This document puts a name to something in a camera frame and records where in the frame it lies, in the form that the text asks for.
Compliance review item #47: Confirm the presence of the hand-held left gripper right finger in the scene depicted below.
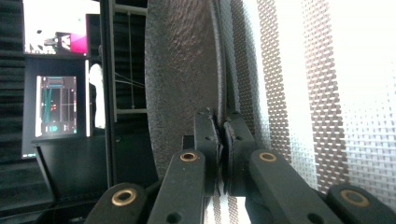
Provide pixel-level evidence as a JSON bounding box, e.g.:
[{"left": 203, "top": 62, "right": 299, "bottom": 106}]
[{"left": 223, "top": 111, "right": 259, "bottom": 196}]

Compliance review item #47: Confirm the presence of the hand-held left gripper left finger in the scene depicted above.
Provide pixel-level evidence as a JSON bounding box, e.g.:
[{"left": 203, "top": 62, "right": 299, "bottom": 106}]
[{"left": 193, "top": 108, "right": 223, "bottom": 196}]

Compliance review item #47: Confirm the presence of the dark round plate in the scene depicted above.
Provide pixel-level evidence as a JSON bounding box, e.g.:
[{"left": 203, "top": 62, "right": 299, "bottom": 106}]
[{"left": 144, "top": 0, "right": 236, "bottom": 181}]

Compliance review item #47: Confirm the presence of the striped woven placemat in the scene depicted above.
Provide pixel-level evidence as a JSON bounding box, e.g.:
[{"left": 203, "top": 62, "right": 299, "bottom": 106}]
[{"left": 204, "top": 0, "right": 396, "bottom": 224}]

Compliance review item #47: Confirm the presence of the white object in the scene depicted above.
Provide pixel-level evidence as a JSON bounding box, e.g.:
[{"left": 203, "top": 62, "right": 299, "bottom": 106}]
[{"left": 89, "top": 63, "right": 106, "bottom": 129}]

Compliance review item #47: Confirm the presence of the black monitor base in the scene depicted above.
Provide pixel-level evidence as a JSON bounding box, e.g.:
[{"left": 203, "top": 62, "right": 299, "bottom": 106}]
[{"left": 32, "top": 134, "right": 110, "bottom": 202}]

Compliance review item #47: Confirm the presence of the monitor with dark graph screen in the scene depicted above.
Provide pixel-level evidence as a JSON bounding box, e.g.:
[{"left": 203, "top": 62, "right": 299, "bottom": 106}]
[{"left": 21, "top": 56, "right": 92, "bottom": 159}]

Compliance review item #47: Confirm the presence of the monitor with bright picture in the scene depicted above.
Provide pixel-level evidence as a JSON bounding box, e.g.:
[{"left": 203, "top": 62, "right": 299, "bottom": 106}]
[{"left": 22, "top": 0, "right": 101, "bottom": 58}]

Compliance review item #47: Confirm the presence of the grey metal frame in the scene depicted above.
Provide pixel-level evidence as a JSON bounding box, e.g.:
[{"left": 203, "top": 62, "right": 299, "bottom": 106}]
[{"left": 112, "top": 3, "right": 149, "bottom": 123}]

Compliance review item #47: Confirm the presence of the black post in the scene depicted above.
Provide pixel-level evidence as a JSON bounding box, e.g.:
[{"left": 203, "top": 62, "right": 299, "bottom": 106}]
[{"left": 99, "top": 0, "right": 119, "bottom": 189}]

